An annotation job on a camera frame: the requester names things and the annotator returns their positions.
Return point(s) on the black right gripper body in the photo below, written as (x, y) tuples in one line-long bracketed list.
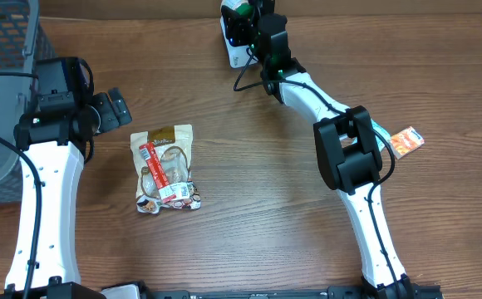
[(243, 34)]

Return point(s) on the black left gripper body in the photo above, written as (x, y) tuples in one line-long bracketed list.
[(107, 115)]

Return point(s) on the green lid jar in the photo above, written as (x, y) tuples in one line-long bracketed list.
[(236, 8)]

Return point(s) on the red snack stick packet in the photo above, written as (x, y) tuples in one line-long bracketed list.
[(150, 156)]

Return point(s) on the beige nut snack pouch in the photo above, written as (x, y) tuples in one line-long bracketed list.
[(173, 145)]

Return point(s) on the teal snack packet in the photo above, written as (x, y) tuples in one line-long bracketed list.
[(383, 139)]

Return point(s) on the orange small carton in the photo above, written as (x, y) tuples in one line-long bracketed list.
[(405, 142)]

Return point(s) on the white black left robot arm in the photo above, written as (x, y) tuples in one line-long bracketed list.
[(54, 139)]

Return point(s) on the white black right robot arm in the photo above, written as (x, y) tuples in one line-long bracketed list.
[(348, 145)]

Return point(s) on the white barcode scanner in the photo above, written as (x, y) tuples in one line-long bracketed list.
[(238, 56)]

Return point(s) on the grey plastic mesh basket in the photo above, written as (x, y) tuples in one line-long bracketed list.
[(22, 43)]

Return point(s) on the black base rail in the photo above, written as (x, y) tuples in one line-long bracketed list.
[(140, 290)]

